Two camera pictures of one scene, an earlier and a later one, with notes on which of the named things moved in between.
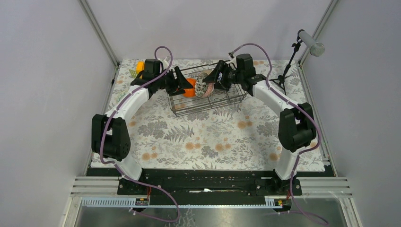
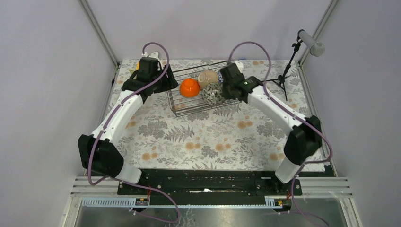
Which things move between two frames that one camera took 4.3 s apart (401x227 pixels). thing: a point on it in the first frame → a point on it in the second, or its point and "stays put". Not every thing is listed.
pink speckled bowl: (203, 89) → (213, 95)
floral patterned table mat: (243, 136) stays put
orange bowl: (190, 92) stays put
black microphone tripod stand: (280, 80) stays put
